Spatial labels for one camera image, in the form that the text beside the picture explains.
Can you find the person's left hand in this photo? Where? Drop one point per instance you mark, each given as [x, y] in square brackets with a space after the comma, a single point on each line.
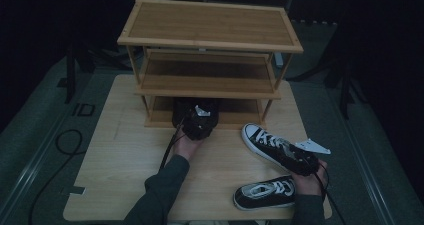
[185, 148]

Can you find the black white canvas sneaker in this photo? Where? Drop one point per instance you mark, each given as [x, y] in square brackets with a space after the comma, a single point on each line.
[263, 201]
[260, 140]

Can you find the grey metal stand leg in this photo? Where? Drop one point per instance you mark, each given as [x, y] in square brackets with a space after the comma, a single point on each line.
[279, 60]

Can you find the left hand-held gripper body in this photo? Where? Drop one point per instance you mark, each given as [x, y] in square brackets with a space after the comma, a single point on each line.
[198, 126]

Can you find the person's right hand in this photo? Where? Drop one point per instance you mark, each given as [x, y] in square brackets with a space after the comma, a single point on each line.
[308, 185]

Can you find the black metal stand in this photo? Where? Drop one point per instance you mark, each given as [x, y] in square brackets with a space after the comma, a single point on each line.
[345, 91]
[70, 75]

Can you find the wooden three-tier shoe rack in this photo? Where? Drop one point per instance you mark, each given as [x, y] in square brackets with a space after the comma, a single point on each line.
[210, 25]

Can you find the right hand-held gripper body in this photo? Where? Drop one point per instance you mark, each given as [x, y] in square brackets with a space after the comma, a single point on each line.
[300, 163]

